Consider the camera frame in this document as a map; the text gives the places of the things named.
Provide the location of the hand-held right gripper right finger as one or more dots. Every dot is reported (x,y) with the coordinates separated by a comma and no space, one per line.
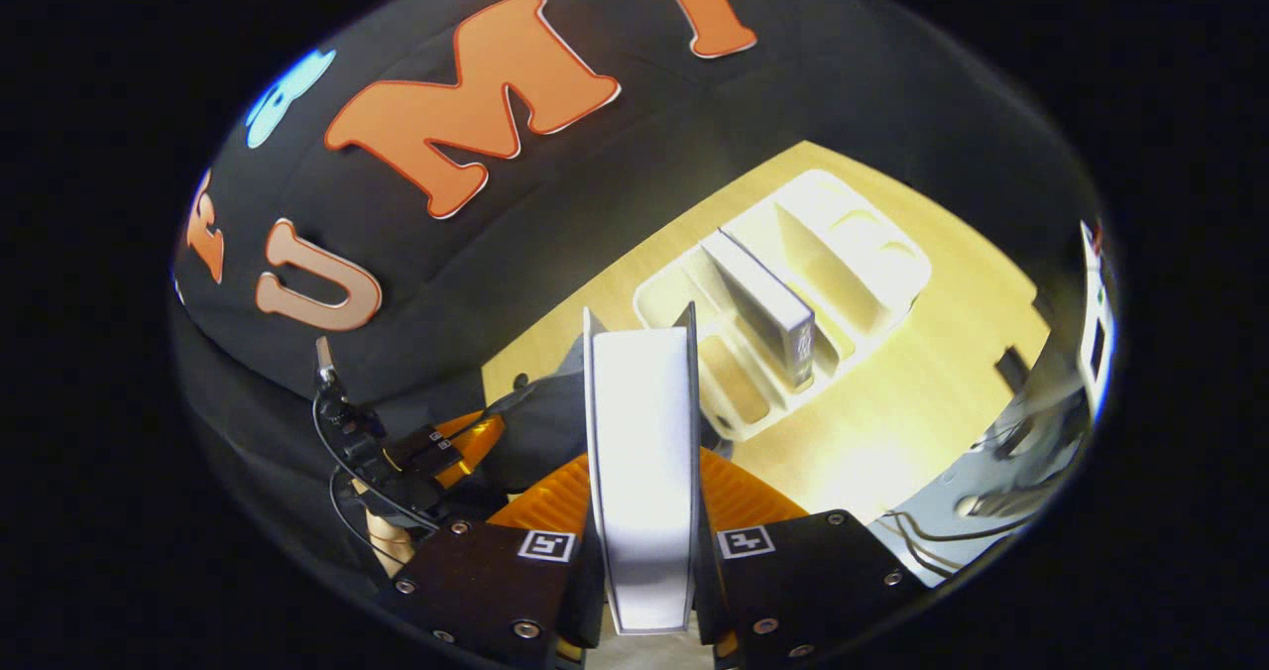
(793,581)

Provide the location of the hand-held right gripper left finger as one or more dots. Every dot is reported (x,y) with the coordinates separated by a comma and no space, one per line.
(476,581)

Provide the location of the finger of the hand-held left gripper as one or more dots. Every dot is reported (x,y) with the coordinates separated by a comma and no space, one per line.
(481,447)

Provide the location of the grey schoolbag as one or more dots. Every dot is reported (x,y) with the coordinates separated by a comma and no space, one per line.
(540,422)

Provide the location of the portrait cover book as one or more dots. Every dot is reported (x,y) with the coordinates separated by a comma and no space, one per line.
(642,452)

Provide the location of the blue spine book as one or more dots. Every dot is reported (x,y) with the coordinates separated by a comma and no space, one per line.
(768,303)

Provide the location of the white bookshelf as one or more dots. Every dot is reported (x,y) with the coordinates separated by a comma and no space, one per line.
(853,264)

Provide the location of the white side desk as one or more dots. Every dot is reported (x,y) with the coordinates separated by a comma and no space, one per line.
(1095,333)

